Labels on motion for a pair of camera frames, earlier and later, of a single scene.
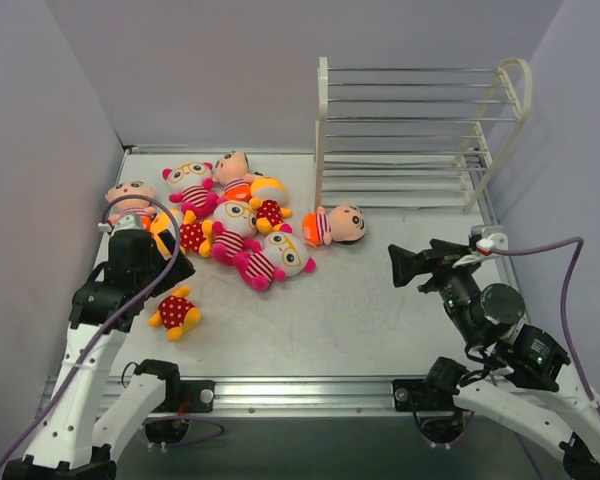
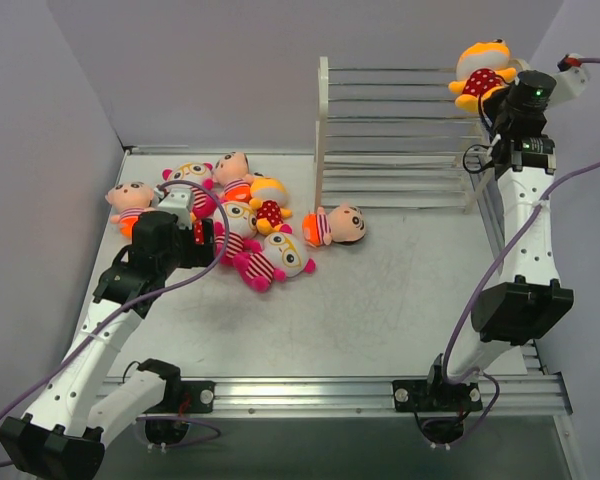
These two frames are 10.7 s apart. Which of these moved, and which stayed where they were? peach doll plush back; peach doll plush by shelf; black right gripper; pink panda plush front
Moved: black right gripper
Stayed: peach doll plush back; peach doll plush by shelf; pink panda plush front
